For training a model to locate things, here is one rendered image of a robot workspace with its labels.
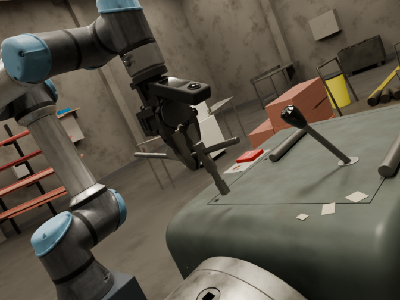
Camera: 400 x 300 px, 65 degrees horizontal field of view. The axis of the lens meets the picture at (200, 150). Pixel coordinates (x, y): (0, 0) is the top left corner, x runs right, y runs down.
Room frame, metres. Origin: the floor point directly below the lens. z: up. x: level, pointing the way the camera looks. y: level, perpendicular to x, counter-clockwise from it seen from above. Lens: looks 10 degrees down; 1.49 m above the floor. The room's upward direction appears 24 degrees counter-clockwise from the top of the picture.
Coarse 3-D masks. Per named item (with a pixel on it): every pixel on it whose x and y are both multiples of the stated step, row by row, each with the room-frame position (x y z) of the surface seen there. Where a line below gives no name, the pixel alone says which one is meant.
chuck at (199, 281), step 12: (192, 276) 0.46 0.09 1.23; (204, 276) 0.43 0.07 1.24; (216, 276) 0.42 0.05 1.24; (228, 276) 0.41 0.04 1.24; (180, 288) 0.44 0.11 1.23; (192, 288) 0.42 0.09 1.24; (204, 288) 0.40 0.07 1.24; (216, 288) 0.40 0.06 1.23; (228, 288) 0.39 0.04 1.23; (240, 288) 0.38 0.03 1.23; (252, 288) 0.38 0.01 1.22
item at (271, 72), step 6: (276, 66) 11.50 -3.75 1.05; (288, 66) 10.53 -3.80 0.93; (264, 72) 10.94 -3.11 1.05; (270, 72) 11.17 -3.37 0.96; (276, 72) 9.99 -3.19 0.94; (282, 72) 11.58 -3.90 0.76; (252, 78) 10.43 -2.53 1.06; (258, 78) 10.63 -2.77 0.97; (264, 78) 9.90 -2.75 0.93; (270, 78) 9.79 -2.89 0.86; (252, 84) 10.31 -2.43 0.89; (294, 84) 11.05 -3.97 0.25; (276, 90) 9.80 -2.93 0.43; (282, 90) 10.71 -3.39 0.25; (258, 96) 10.28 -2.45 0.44; (270, 96) 10.55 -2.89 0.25; (276, 96) 9.89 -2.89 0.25
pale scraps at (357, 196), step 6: (360, 192) 0.44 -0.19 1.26; (348, 198) 0.43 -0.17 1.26; (354, 198) 0.43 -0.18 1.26; (360, 198) 0.42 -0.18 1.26; (324, 204) 0.45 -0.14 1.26; (330, 204) 0.44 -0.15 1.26; (324, 210) 0.43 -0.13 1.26; (330, 210) 0.42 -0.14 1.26; (300, 216) 0.45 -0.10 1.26; (306, 216) 0.44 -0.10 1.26
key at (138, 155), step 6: (234, 138) 0.52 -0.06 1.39; (216, 144) 0.56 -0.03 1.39; (222, 144) 0.54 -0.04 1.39; (228, 144) 0.53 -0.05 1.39; (234, 144) 0.52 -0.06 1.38; (204, 150) 0.58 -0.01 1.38; (210, 150) 0.57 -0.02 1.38; (216, 150) 0.56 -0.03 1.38; (138, 156) 0.76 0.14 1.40; (144, 156) 0.74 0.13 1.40; (150, 156) 0.72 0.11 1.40; (156, 156) 0.70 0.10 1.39; (162, 156) 0.68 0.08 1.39; (192, 156) 0.61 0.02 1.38
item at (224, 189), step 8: (200, 144) 0.58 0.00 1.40; (200, 152) 0.58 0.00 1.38; (200, 160) 0.59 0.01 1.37; (208, 160) 0.58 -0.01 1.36; (208, 168) 0.58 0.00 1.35; (216, 168) 0.58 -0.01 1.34; (216, 176) 0.58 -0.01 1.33; (216, 184) 0.59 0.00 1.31; (224, 184) 0.59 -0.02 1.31; (224, 192) 0.58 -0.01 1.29
